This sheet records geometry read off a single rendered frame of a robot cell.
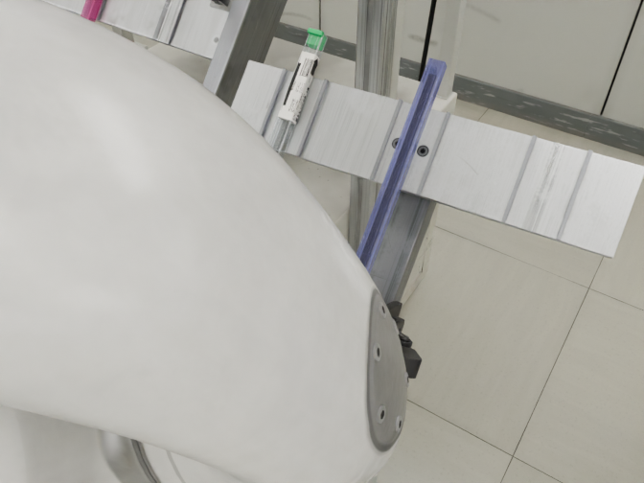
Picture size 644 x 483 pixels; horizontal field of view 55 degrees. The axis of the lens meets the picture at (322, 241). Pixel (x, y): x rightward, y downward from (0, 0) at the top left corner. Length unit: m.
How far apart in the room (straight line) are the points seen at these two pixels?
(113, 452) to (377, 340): 0.08
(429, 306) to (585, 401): 0.45
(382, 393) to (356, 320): 0.03
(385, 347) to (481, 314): 1.57
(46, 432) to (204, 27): 0.57
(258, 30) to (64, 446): 0.56
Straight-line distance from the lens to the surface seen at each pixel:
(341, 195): 1.07
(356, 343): 0.15
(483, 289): 1.80
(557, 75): 2.44
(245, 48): 0.68
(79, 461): 0.18
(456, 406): 1.56
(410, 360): 0.36
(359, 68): 0.90
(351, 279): 0.16
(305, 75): 0.55
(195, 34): 0.71
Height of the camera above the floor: 1.30
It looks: 44 degrees down
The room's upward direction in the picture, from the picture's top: straight up
